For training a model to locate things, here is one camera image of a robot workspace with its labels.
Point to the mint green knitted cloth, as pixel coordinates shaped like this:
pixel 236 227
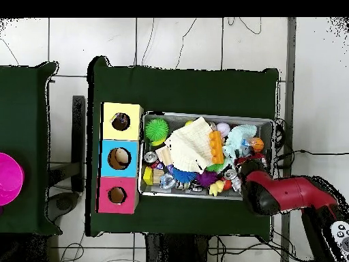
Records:
pixel 237 139

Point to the silver toy robot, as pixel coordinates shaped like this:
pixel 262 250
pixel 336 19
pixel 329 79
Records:
pixel 233 177

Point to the orange plastic compartment tray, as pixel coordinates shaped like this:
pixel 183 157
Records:
pixel 216 147

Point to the cream waffle cloth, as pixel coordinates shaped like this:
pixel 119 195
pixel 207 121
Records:
pixel 190 144

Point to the blue spiky ball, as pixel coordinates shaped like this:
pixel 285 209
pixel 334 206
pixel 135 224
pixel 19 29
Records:
pixel 184 175

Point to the colourful polka dot cloth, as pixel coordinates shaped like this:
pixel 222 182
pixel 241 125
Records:
pixel 119 118

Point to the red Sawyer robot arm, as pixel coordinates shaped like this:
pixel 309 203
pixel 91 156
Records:
pixel 289 193

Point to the wooden box with three holes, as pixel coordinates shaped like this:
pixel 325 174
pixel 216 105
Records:
pixel 106 163

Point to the small orange basketball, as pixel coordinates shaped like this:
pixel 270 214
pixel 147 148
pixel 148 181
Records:
pixel 257 144

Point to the white baseball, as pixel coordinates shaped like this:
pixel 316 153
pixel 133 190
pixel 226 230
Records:
pixel 223 129

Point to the yellow plush duck toy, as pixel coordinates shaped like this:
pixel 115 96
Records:
pixel 215 188

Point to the purple spiky ball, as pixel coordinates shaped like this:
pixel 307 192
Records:
pixel 206 179

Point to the dark green table cloth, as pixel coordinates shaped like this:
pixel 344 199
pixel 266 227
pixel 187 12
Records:
pixel 185 90

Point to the large green spiky ball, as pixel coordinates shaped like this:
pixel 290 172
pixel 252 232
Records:
pixel 156 129

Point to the silver soda can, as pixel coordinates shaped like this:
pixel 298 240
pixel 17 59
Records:
pixel 150 157

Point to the grey stand base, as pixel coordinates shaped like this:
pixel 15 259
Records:
pixel 62 203

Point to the dark green side table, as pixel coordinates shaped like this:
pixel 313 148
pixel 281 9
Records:
pixel 21 122

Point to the magenta round disc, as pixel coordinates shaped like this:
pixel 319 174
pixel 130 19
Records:
pixel 9 178

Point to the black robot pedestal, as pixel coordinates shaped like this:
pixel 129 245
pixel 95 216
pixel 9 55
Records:
pixel 177 249

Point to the black upright post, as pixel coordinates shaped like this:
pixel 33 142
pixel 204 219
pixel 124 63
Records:
pixel 78 136

